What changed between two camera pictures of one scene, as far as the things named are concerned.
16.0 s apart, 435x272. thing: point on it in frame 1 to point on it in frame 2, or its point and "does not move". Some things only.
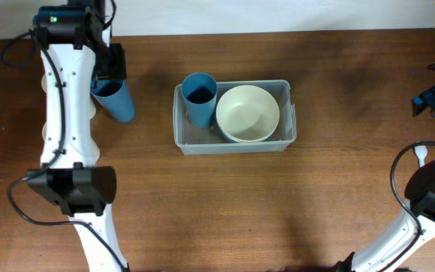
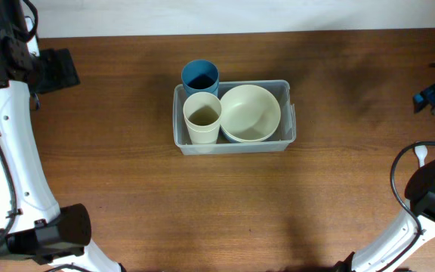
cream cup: x=96 y=149 to x=203 y=132
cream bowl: x=247 y=113 does not move
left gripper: x=119 y=70 to x=62 y=75
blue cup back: x=115 y=95 to x=200 y=75
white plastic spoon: x=421 y=152 does not move
